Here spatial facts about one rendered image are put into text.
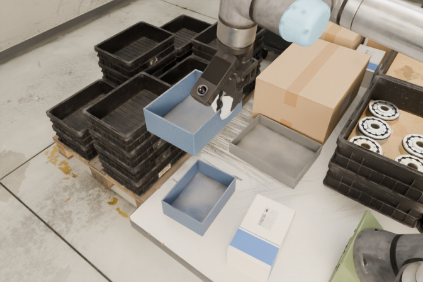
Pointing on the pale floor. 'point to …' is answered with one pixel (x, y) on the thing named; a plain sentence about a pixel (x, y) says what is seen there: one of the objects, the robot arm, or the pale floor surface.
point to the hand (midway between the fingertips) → (219, 115)
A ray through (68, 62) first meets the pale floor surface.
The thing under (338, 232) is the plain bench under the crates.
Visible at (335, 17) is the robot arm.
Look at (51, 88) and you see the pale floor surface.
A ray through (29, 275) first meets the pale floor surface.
